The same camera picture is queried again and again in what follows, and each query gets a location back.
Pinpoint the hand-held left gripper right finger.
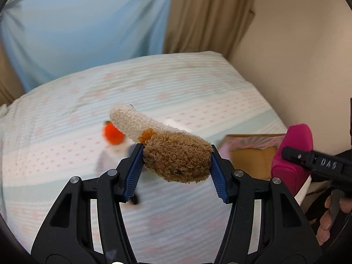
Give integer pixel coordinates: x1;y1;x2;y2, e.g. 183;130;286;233
210;144;322;264

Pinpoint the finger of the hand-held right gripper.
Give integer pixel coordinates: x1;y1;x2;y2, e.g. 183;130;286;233
281;146;312;169

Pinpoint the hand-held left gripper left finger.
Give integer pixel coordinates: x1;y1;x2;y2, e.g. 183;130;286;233
30;143;145;264

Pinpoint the magenta cloth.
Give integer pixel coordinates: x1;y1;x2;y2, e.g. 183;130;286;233
271;124;314;202

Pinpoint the grey cloth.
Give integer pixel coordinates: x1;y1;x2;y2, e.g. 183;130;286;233
96;141;136;175

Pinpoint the cardboard box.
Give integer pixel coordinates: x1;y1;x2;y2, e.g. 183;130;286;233
220;133;293;180

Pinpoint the orange plush tomato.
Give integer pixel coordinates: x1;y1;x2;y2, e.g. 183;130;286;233
103;120;131;145

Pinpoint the brown and white plush toy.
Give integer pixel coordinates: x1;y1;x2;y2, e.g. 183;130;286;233
109;104;213;184

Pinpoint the person's right hand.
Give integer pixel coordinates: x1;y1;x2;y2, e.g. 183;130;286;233
317;195;352;246

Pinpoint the light blue curtain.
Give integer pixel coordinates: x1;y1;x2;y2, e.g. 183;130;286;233
0;0;176;94

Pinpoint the beige curtain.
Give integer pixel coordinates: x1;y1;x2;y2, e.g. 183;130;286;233
163;0;259;59
0;42;26;105

